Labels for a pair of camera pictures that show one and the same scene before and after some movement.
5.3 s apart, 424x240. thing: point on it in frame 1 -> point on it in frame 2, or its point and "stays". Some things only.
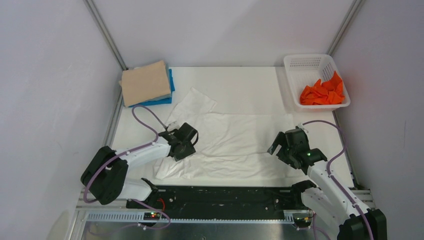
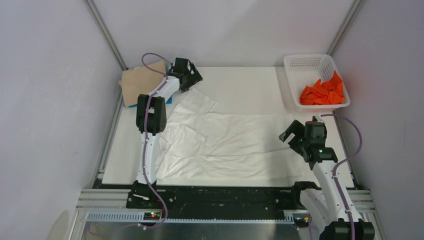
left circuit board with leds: [151, 216] stays
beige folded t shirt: [144, 83] stays
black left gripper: [189, 150] -> [195, 78]
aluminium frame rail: [96, 16] stays
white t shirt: [230, 146] stays
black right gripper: [281, 139] -> [297, 128]
